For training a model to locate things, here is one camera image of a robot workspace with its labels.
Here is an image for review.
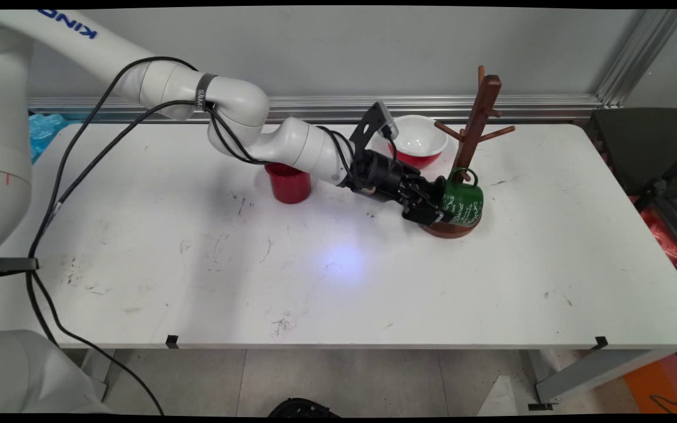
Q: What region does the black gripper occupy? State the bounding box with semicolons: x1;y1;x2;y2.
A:
346;150;452;228

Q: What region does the green enamel mug white print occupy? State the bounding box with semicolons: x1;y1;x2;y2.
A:
436;167;485;227

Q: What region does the red bowl with white inside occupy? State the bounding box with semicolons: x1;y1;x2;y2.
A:
388;115;450;169

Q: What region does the brown wooden mug tree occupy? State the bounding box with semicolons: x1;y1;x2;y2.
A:
418;66;516;239

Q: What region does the red enamel mug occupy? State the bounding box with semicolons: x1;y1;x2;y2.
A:
265;163;312;204

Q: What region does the grey table leg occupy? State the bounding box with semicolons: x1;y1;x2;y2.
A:
528;348;677;411
80;349;117;401

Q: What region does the red plastic bag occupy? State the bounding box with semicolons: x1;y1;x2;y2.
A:
629;197;677;271

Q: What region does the black round floor object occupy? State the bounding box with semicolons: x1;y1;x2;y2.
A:
268;398;340;418

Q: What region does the orange floor mat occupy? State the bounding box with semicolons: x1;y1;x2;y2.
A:
623;351;677;414

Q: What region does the blue bubble wrap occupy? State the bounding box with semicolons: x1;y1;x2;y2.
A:
29;113;72;165

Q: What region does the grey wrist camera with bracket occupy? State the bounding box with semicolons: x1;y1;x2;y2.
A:
347;102;400;168

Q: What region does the horizontal aluminium rail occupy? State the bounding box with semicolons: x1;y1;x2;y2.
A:
27;96;604;125

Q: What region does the slanted aluminium post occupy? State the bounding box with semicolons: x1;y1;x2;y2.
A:
596;9;677;109

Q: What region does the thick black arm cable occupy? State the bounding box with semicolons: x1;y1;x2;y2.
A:
25;56;401;415

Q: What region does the black cable clamp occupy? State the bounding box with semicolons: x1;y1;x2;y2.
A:
0;257;40;278

